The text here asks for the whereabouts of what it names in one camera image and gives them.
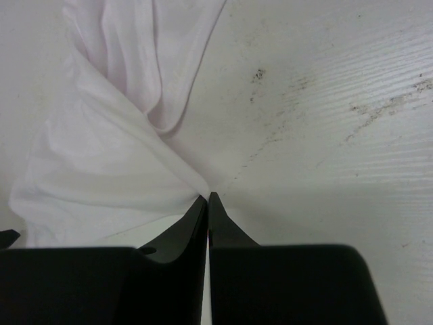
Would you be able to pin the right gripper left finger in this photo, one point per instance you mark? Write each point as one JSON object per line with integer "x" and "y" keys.
{"x": 160, "y": 282}

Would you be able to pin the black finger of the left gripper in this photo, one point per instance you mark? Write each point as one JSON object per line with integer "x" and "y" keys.
{"x": 8, "y": 238}

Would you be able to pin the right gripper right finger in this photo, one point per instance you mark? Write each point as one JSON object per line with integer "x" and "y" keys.
{"x": 295, "y": 284}

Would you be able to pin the white tank top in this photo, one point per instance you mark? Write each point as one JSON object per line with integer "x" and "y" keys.
{"x": 99, "y": 164}

